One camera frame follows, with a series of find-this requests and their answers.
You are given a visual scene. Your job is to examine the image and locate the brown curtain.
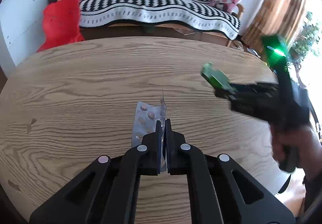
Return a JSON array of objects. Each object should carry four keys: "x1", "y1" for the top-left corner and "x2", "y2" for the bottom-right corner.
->
[{"x1": 242, "y1": 0, "x2": 308, "y2": 56}]

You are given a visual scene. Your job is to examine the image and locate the white cabinet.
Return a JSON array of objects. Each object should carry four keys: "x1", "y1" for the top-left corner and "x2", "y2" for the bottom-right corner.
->
[{"x1": 1, "y1": 0, "x2": 48, "y2": 66}]

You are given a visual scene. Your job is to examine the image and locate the silver pill blister pack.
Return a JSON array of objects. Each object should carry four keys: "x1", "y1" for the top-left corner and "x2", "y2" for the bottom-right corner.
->
[{"x1": 131, "y1": 91, "x2": 166, "y2": 172}]

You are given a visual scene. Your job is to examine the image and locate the green wrapper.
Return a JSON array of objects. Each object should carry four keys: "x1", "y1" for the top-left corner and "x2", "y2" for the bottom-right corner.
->
[{"x1": 201, "y1": 62, "x2": 230, "y2": 89}]

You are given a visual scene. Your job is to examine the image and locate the potted green plant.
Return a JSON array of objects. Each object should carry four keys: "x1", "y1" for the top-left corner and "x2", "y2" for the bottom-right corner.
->
[{"x1": 289, "y1": 11, "x2": 321, "y2": 69}]

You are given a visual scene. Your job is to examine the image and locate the person's right hand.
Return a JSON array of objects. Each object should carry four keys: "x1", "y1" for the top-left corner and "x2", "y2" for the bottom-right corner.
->
[{"x1": 270, "y1": 123, "x2": 322, "y2": 182}]

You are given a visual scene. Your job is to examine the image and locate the red plastic bag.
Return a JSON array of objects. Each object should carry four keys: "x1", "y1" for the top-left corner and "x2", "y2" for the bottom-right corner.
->
[{"x1": 38, "y1": 0, "x2": 84, "y2": 52}]

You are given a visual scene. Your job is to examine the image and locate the pink cushion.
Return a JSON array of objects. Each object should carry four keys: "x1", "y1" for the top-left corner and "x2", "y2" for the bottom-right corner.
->
[{"x1": 210, "y1": 0, "x2": 242, "y2": 14}]

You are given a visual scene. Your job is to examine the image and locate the black white striped sofa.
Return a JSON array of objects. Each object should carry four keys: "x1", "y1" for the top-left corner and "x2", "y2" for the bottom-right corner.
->
[{"x1": 78, "y1": 0, "x2": 242, "y2": 41}]

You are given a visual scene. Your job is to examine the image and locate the oval wooden table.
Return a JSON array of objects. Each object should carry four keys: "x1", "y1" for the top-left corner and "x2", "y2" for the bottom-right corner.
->
[{"x1": 1, "y1": 37, "x2": 288, "y2": 219}]

